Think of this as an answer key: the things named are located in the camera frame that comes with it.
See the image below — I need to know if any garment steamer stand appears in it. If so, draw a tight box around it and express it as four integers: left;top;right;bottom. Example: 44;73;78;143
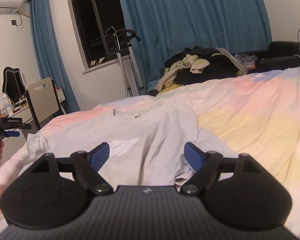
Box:
104;26;146;97

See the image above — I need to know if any pastel rainbow bed cover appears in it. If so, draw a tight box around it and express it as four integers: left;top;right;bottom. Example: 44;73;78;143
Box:
0;67;300;237

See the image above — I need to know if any large blue curtain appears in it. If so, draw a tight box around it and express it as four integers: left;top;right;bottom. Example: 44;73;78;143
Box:
120;0;272;84

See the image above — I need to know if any dark window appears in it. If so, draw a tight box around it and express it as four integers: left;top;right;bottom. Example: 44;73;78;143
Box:
71;0;125;68

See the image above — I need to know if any beige chair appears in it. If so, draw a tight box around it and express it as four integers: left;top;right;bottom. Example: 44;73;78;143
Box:
25;77;62;130

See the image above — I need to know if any black sofa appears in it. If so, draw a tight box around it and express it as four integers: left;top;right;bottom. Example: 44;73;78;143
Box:
233;41;300;73

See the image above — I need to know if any pile of dark clothes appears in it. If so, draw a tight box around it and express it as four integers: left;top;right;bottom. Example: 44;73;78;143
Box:
155;46;248;92

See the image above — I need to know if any light grey t-shirt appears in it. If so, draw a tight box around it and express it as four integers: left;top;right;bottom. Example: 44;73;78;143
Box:
27;99;236;187

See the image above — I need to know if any white spray bottle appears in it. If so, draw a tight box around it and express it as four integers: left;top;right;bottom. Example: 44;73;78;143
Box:
2;93;14;116

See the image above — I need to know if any narrow blue curtain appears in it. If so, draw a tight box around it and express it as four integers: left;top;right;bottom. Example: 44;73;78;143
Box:
28;0;80;113

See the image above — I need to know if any white dressing table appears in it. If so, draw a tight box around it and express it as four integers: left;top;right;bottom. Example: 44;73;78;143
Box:
11;88;66;128

